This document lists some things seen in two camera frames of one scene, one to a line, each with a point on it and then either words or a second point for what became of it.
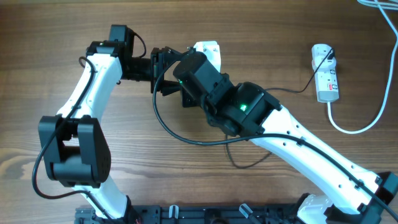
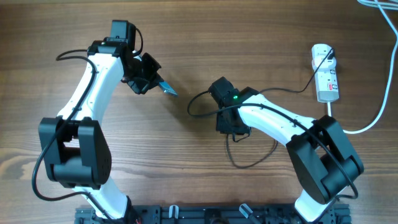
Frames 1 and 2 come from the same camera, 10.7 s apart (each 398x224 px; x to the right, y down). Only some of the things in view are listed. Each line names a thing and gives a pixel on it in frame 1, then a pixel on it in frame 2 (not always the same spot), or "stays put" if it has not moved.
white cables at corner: x=392 y=4 stays put
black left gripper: x=166 y=55 → x=153 y=78
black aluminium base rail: x=198 y=214 stays put
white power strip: x=326 y=80 stays put
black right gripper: x=188 y=101 → x=221 y=127
